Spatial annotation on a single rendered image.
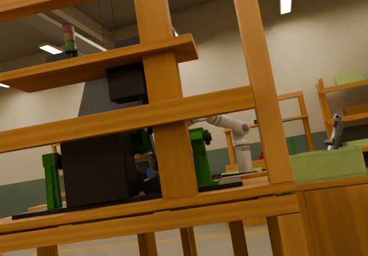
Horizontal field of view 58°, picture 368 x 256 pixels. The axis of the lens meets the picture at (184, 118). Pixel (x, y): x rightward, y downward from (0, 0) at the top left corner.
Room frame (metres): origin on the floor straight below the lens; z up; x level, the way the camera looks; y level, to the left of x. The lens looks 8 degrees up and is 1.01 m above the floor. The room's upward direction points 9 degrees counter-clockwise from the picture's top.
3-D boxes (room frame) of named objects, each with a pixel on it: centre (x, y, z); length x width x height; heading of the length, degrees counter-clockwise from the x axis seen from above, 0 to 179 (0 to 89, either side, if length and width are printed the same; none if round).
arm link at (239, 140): (2.18, -0.35, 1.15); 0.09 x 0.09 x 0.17; 30
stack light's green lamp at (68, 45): (1.45, 0.47, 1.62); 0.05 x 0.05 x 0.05
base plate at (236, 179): (1.74, 0.31, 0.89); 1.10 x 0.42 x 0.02; 83
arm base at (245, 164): (2.18, -0.35, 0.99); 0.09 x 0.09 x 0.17; 78
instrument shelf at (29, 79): (1.48, 0.35, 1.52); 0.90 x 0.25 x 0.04; 83
